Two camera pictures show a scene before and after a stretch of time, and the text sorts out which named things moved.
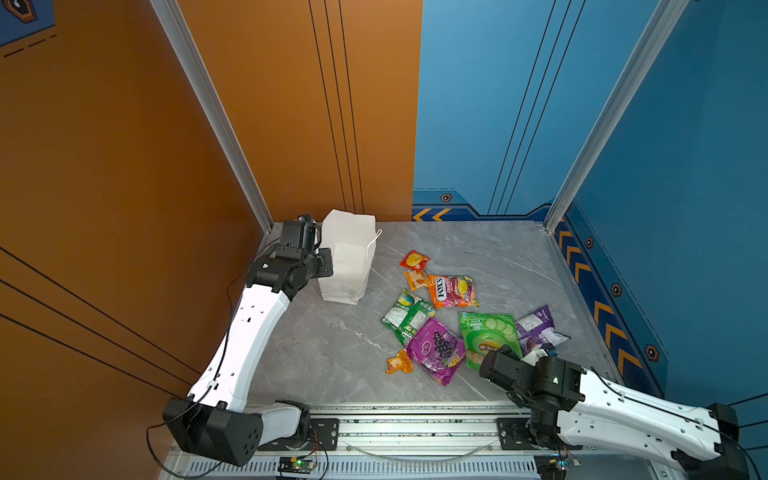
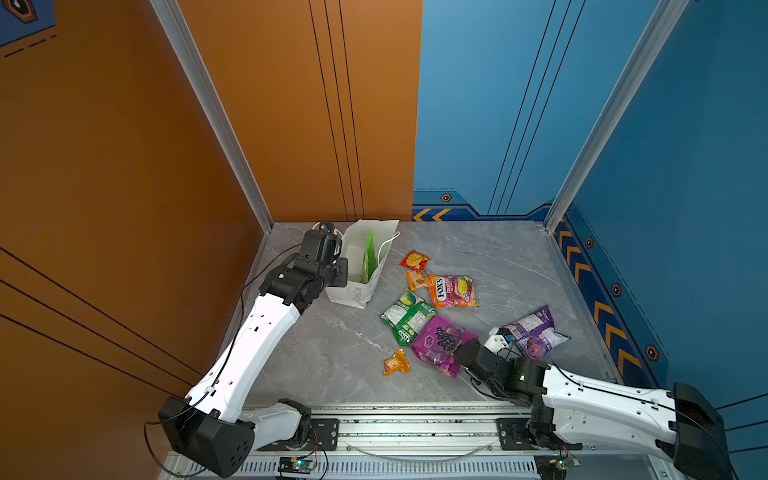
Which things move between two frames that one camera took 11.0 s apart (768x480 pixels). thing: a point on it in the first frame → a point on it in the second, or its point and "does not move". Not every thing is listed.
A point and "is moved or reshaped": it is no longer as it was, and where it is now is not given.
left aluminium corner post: x=176 y=21 does not move
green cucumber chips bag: x=487 y=332 → x=370 y=262
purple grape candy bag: x=437 y=350 is moved or reshaped
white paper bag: x=352 y=238 is moved or reshaped
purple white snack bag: x=536 y=329 does not move
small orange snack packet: x=416 y=279 does not move
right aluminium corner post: x=665 y=16 does not move
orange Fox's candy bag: x=452 y=291 does not move
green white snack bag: x=408 y=315 does not move
